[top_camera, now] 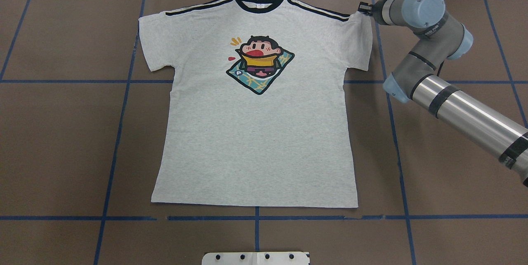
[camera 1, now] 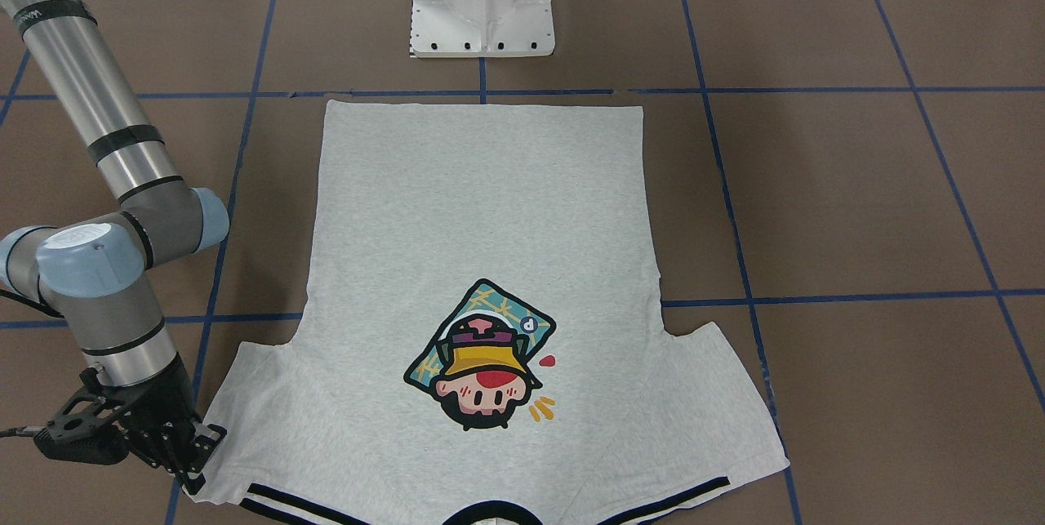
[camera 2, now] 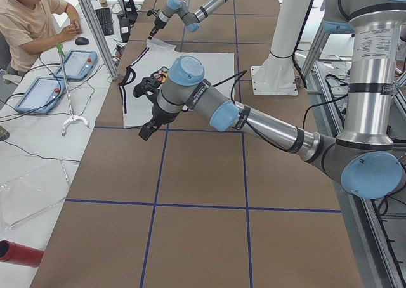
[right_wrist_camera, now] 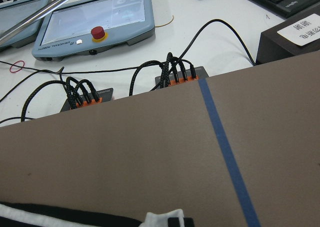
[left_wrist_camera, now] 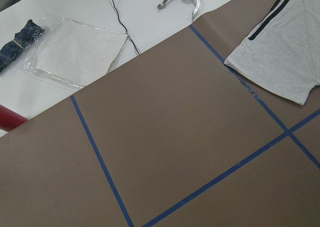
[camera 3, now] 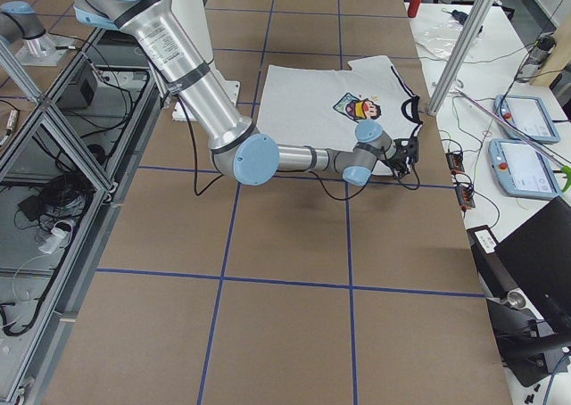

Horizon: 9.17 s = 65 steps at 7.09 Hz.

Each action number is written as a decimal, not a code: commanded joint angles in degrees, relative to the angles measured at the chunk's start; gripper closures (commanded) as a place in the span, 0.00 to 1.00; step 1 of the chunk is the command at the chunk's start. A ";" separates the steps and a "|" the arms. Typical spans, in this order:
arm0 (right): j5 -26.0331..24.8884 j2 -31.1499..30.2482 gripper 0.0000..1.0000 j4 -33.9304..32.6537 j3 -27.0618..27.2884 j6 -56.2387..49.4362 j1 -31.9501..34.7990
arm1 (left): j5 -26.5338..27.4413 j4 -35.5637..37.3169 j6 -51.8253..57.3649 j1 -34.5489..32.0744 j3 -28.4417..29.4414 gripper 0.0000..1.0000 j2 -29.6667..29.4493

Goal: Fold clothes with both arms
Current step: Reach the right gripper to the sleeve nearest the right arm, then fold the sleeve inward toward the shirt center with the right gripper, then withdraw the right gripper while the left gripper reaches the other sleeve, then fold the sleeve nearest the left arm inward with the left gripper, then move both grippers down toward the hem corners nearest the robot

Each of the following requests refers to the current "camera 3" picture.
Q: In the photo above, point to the grey cartoon print t-shirt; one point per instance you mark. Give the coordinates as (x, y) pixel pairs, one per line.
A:
(339, 121)

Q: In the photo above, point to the black camera stand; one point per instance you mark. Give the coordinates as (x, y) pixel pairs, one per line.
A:
(528, 346)

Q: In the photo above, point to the aluminium frame post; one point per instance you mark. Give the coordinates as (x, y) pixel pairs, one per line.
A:
(470, 30)

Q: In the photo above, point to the grey drink bottle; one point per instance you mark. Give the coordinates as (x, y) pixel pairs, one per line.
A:
(537, 56)

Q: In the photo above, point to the lower blue teach pendant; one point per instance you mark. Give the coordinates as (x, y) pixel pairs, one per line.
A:
(522, 172)

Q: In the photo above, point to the dark box with label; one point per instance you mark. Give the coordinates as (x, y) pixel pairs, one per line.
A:
(497, 279)

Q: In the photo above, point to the black power adapter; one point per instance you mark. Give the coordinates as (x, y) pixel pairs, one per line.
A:
(32, 207)

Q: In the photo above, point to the blue teach pendant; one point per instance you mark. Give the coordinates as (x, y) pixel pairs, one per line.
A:
(528, 114)
(522, 172)

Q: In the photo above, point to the lower orange usb hub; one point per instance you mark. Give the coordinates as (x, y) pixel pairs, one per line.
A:
(465, 198)

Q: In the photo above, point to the aluminium frame rack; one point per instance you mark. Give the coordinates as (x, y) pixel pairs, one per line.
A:
(73, 128)

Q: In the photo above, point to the upper blue teach pendant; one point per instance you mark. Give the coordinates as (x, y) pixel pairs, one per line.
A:
(528, 114)

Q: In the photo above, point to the clear plastic sheet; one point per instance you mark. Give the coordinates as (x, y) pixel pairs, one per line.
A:
(440, 39)

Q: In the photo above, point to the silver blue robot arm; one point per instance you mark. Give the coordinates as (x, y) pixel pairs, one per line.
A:
(20, 22)
(237, 148)

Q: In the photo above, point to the orange usb hub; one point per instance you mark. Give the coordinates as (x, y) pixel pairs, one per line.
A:
(465, 198)
(455, 162)

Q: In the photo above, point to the upper orange usb hub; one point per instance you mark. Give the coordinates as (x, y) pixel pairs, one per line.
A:
(455, 162)

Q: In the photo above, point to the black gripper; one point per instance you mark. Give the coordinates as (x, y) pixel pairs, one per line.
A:
(395, 157)

